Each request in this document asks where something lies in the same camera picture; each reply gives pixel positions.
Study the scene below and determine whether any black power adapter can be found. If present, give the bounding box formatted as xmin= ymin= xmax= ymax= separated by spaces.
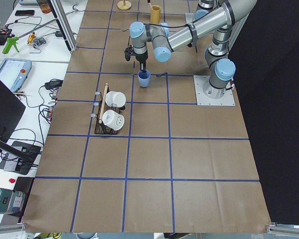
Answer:
xmin=44 ymin=79 xmax=63 ymax=90

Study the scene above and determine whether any aluminium frame post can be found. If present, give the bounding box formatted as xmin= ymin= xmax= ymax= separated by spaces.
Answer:
xmin=48 ymin=0 xmax=77 ymax=52

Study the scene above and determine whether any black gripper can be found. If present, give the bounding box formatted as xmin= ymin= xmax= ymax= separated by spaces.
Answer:
xmin=135 ymin=52 xmax=148 ymax=72

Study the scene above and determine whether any white smiley mug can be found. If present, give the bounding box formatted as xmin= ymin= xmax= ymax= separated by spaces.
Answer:
xmin=102 ymin=110 xmax=125 ymax=130

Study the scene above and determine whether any wooden mug tree stand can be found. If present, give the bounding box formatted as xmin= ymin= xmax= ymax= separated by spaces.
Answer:
xmin=117 ymin=0 xmax=132 ymax=10

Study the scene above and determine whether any green box device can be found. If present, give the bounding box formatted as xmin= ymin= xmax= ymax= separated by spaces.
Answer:
xmin=0 ymin=188 xmax=26 ymax=215

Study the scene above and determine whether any green reacher grabber tool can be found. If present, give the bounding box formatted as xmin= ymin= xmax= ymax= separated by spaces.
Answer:
xmin=1 ymin=17 xmax=59 ymax=55

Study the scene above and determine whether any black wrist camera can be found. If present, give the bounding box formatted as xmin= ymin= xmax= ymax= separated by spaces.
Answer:
xmin=124 ymin=45 xmax=134 ymax=62

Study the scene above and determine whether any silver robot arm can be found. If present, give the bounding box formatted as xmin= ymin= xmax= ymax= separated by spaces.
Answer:
xmin=193 ymin=0 xmax=219 ymax=21
xmin=125 ymin=0 xmax=257 ymax=99

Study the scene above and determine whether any bamboo cylinder holder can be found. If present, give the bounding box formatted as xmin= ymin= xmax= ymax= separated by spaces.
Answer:
xmin=150 ymin=5 xmax=161 ymax=24

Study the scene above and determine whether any black monitor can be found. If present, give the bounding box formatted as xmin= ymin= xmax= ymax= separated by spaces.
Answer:
xmin=0 ymin=80 xmax=37 ymax=164

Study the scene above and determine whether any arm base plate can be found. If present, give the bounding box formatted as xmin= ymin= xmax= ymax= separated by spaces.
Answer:
xmin=193 ymin=75 xmax=236 ymax=107
xmin=185 ymin=12 xmax=201 ymax=23

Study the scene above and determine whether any blue teach pendant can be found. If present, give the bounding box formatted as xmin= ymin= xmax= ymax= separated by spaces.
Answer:
xmin=0 ymin=58 xmax=32 ymax=93

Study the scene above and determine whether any black smartphone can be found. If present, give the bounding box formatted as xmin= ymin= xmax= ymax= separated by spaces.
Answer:
xmin=15 ymin=9 xmax=35 ymax=16

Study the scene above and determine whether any light blue cup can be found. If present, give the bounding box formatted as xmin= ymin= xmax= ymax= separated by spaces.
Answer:
xmin=138 ymin=70 xmax=151 ymax=88

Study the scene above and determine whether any black wire mug rack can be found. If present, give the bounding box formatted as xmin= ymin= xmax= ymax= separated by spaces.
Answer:
xmin=91 ymin=83 xmax=126 ymax=135

